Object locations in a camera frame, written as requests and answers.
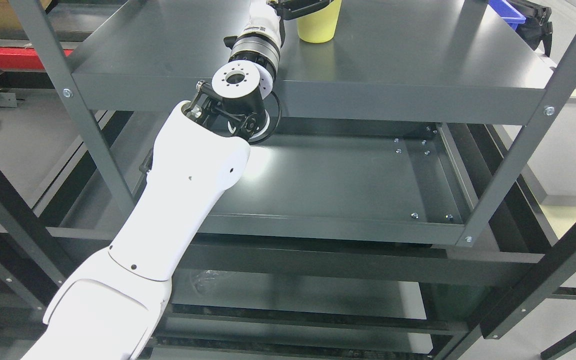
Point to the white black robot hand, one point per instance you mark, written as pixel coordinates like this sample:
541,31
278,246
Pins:
267,16

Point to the yellow plastic cup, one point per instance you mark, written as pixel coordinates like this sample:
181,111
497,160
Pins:
319,27

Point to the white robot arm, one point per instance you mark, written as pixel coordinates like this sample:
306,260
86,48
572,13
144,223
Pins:
112,303

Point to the grey metal shelf unit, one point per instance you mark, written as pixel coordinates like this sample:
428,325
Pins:
409,68

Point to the dark metal shelf rack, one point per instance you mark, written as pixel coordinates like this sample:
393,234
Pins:
259,291

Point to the blue plastic crate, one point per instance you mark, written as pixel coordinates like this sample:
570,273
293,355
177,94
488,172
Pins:
508,13

